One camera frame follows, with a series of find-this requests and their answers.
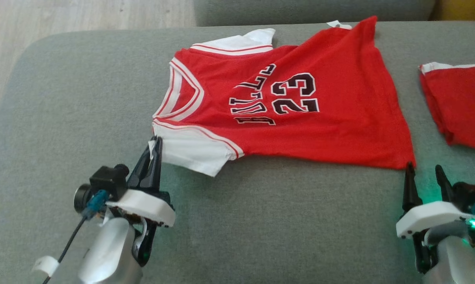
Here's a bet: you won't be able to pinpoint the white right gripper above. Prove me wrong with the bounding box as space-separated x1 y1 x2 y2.
396 162 475 239

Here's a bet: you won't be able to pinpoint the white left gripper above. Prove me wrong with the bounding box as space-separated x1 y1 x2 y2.
105 136 176 228

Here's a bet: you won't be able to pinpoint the red shorts white trim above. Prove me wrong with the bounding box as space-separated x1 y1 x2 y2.
418 61 475 149

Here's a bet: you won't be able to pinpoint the red basketball jersey white sleeves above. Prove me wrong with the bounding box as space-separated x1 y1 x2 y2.
152 16 417 178

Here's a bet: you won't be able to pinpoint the grey sofa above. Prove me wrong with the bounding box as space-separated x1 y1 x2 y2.
0 21 475 284

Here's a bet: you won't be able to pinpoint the yellow object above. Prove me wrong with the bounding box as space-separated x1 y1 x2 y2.
430 0 475 22

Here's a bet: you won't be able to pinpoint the grey-green fabric sofa block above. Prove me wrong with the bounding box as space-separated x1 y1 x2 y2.
193 0 436 27

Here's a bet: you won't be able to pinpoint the white cable label tag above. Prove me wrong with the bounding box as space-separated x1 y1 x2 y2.
32 256 59 277

